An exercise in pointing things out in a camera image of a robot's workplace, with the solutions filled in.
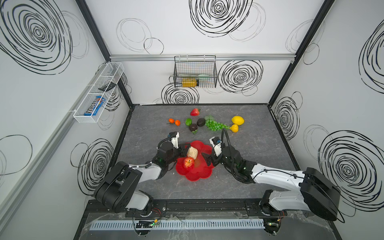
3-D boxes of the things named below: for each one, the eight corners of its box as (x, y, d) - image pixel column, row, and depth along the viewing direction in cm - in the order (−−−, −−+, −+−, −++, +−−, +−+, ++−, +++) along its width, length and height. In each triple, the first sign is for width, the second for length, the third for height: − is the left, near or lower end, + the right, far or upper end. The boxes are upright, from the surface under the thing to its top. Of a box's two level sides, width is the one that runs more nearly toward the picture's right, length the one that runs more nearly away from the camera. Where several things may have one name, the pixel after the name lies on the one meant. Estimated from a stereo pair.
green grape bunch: (204, 127, 107) (204, 124, 104) (206, 122, 110) (206, 118, 107) (227, 134, 104) (228, 130, 100) (229, 128, 107) (230, 124, 104)
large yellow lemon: (232, 125, 109) (234, 122, 106) (231, 119, 113) (232, 115, 110) (243, 125, 109) (244, 122, 106) (241, 119, 113) (243, 115, 110)
